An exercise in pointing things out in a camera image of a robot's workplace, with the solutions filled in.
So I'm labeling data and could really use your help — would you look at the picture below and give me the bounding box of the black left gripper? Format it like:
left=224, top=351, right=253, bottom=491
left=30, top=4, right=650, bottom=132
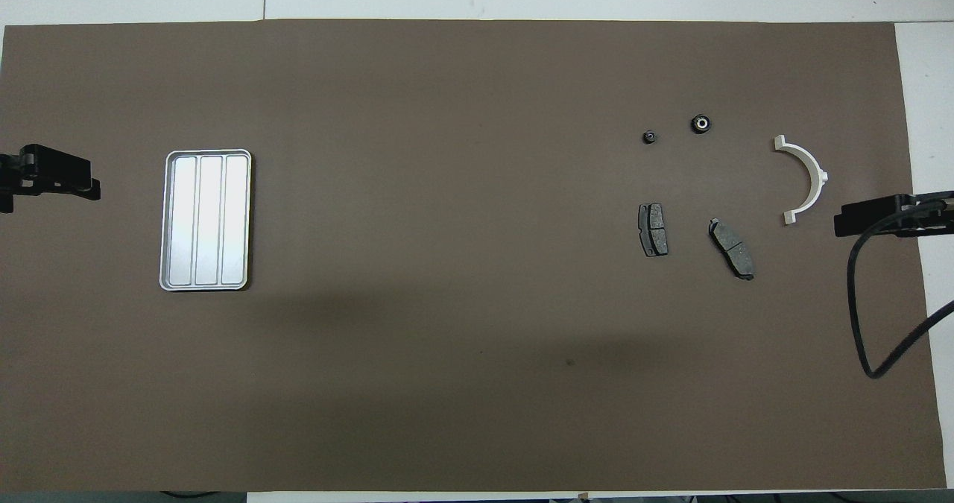
left=0, top=144, right=101, bottom=213

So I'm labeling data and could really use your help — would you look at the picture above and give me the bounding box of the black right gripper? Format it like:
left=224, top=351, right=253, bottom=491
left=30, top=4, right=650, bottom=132
left=835, top=190, right=954, bottom=237

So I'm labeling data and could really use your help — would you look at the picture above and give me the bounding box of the silver metal tray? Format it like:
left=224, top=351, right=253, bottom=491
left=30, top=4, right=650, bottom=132
left=159, top=149, right=253, bottom=292

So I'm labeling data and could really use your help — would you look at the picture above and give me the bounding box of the long grey brake pad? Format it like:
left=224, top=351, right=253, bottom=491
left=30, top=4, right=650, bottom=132
left=708, top=218, right=756, bottom=281

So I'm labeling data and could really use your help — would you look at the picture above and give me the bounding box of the short dark brake pad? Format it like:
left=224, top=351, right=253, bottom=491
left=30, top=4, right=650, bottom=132
left=638, top=203, right=669, bottom=258

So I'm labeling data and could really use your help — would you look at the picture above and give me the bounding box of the brown table mat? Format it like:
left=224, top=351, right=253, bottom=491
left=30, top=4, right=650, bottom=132
left=0, top=19, right=941, bottom=493

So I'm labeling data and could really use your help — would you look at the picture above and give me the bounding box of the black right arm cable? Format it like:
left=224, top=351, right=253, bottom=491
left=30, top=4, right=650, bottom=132
left=848, top=192, right=954, bottom=380

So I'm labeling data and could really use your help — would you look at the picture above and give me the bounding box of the white semicircular plastic bracket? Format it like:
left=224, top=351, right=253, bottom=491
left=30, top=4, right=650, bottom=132
left=774, top=135, right=830, bottom=226

